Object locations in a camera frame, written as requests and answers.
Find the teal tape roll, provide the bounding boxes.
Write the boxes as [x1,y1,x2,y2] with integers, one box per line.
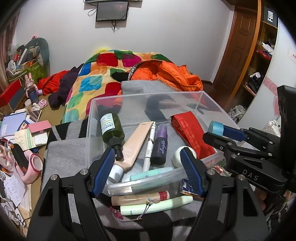
[208,121,224,136]

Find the red foil pouch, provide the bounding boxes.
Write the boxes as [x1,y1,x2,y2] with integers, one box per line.
[171,111,215,159]

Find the white bandage roll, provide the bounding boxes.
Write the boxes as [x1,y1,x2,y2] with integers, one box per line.
[171,146,198,168]

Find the blue staples box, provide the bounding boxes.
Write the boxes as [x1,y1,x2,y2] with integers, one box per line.
[180,178,196,196]

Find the purple spray bottle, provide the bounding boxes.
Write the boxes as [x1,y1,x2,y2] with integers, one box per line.
[151,123,168,165]

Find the mint green bottle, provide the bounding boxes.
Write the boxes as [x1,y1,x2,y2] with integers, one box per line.
[130,167,173,181]

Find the white pen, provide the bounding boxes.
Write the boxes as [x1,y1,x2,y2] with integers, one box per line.
[142,122,156,172]

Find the pale green tube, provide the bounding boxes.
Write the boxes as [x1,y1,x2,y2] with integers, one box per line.
[120,195,193,216]

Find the beige tube red cap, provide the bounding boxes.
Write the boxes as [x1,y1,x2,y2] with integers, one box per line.
[111,190,170,206]

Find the beige cosmetic tube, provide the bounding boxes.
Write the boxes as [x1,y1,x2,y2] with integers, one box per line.
[108,121,153,183]

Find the dark green labelled bottle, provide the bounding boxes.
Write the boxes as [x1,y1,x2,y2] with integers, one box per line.
[100,111,125,161]

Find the pink headphones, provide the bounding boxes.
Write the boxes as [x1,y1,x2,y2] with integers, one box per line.
[11,144,43,184]

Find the clear plastic storage bin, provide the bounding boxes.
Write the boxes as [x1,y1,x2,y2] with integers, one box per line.
[85,91,237,196]

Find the orange down jacket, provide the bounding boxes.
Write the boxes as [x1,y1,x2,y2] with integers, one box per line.
[128,60,203,91]

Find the pink card box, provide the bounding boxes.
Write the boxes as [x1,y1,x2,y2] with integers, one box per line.
[29,120,52,134]

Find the wooden shelf unit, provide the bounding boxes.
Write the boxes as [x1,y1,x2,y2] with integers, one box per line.
[242,1,278,97]

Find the wooden door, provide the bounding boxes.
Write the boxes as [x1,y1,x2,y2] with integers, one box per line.
[213,6,257,111]

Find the blue notebook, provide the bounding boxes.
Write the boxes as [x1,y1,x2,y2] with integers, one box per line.
[1,111,27,138]

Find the pink bunny toy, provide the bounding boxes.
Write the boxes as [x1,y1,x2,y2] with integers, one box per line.
[25,73,43,103]

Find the red box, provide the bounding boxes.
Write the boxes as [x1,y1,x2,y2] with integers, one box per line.
[0,79,25,109]

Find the red garment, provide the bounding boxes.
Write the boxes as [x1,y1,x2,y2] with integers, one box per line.
[37,70,69,96]

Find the colourful patchwork quilt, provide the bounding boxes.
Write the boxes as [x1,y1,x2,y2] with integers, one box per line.
[62,50,170,123]

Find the green cardboard box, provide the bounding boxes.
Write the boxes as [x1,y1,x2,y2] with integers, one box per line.
[8,62,48,85]

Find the grey neck pillow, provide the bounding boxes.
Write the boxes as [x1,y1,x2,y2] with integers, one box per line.
[25,38,50,67]

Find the striped pink gold curtain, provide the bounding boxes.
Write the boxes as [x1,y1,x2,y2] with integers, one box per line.
[0,13,20,93]

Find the small wall monitor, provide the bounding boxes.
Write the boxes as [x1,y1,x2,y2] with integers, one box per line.
[96,1,129,22]

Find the large wall television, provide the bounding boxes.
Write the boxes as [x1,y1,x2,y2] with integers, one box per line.
[83,0,142,4]

